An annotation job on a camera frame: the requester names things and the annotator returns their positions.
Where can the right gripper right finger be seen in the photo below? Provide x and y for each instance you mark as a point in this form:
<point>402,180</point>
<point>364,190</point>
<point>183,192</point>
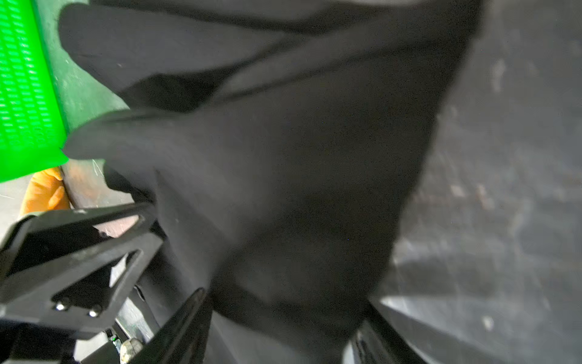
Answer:
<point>376,341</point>

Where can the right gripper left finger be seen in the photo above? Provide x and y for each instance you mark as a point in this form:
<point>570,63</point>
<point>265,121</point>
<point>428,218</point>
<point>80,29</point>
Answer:
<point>183,339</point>

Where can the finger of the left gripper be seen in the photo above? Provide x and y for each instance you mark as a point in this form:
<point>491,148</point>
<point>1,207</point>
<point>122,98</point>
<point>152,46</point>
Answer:
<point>72,270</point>

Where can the black skirt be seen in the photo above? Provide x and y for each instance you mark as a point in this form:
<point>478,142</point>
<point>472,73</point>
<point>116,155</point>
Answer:
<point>279,142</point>

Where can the orange plush toy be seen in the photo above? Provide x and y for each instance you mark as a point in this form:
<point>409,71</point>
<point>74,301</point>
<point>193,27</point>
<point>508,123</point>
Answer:
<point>45,192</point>

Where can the green plastic basket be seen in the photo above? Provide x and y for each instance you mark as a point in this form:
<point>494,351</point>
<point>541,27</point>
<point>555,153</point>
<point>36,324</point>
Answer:
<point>33,131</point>

